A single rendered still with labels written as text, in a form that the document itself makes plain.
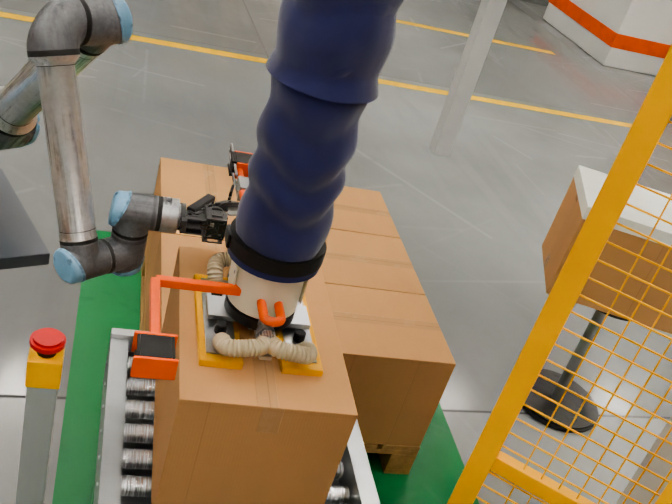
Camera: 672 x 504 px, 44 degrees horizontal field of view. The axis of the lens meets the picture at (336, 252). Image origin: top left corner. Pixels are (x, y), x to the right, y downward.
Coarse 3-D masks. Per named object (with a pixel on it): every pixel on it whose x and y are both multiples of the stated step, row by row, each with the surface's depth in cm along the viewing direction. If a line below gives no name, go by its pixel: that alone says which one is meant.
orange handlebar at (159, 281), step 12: (240, 168) 240; (240, 192) 229; (156, 276) 185; (168, 276) 186; (156, 288) 181; (180, 288) 186; (192, 288) 187; (204, 288) 187; (216, 288) 188; (228, 288) 189; (156, 300) 177; (264, 300) 188; (156, 312) 174; (264, 312) 184; (276, 312) 187; (156, 324) 170; (276, 324) 183
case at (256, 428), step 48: (192, 336) 193; (240, 336) 197; (336, 336) 208; (192, 384) 179; (240, 384) 183; (288, 384) 187; (336, 384) 192; (192, 432) 180; (240, 432) 182; (288, 432) 185; (336, 432) 187; (192, 480) 188; (240, 480) 191; (288, 480) 193
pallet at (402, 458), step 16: (144, 272) 365; (144, 288) 341; (144, 304) 330; (144, 320) 321; (368, 448) 298; (384, 448) 299; (400, 448) 301; (416, 448) 302; (384, 464) 307; (400, 464) 305
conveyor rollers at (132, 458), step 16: (128, 368) 239; (128, 384) 232; (144, 384) 233; (128, 400) 226; (128, 416) 225; (144, 416) 226; (128, 432) 217; (144, 432) 219; (128, 448) 213; (128, 464) 210; (144, 464) 211; (128, 480) 204; (144, 480) 205; (144, 496) 205; (336, 496) 218
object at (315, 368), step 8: (304, 296) 216; (304, 304) 213; (288, 328) 201; (296, 328) 202; (312, 328) 205; (280, 336) 198; (288, 336) 199; (296, 336) 196; (304, 336) 197; (312, 336) 202; (280, 360) 192; (320, 360) 195; (280, 368) 191; (288, 368) 190; (296, 368) 190; (304, 368) 191; (312, 368) 192; (320, 368) 192; (320, 376) 193
